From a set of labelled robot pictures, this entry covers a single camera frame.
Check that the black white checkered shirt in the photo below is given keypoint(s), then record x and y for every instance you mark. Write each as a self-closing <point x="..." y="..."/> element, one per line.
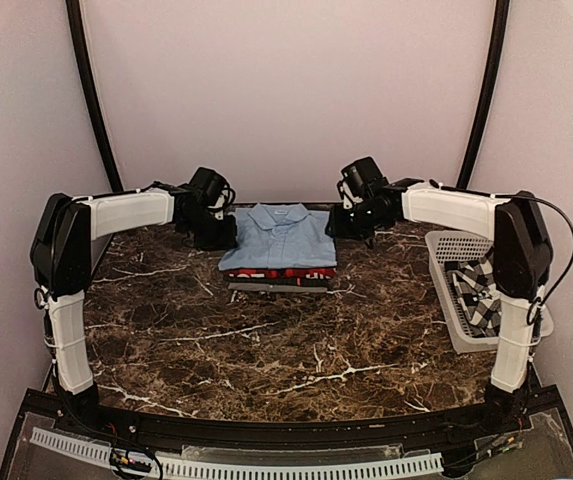
<point x="475" y="292"/>

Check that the grey plastic laundry basket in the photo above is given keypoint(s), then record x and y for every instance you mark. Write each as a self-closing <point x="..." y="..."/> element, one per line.
<point x="445" y="246"/>

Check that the white slotted cable duct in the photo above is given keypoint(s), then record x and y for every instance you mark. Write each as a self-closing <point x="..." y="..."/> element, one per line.
<point x="218" y="463"/>

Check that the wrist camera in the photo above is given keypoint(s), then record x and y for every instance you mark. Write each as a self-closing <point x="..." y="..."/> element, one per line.
<point x="212" y="191"/>
<point x="363" y="177"/>

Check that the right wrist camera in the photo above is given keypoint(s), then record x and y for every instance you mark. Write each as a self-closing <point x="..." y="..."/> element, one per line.
<point x="363" y="177"/>

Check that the right black frame post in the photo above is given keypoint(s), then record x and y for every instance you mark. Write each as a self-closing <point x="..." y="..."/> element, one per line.
<point x="487" y="89"/>

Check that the black front rail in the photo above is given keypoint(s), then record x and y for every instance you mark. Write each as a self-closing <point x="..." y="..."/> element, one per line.
<point x="448" y="429"/>

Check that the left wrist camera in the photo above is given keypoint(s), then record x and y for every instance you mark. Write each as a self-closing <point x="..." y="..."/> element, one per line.
<point x="212" y="191"/>

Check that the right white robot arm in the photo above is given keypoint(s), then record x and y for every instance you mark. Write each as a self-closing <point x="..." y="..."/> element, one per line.
<point x="522" y="248"/>

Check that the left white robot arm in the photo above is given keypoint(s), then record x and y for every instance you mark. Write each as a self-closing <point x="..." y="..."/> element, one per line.
<point x="61" y="254"/>

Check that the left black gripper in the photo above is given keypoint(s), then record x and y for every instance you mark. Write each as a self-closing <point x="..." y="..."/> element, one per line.
<point x="229" y="239"/>

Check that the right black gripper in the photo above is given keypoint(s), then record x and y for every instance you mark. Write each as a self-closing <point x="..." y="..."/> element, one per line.
<point x="338" y="229"/>

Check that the left black frame post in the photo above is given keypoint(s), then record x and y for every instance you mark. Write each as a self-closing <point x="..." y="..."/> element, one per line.
<point x="89" y="89"/>

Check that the red black plaid shirt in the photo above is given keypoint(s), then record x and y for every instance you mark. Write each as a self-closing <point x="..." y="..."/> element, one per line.
<point x="319" y="276"/>

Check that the light blue long sleeve shirt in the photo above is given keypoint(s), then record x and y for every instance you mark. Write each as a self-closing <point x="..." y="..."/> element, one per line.
<point x="279" y="237"/>

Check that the black frame post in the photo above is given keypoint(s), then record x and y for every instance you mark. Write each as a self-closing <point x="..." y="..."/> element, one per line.
<point x="487" y="89"/>
<point x="89" y="89"/>

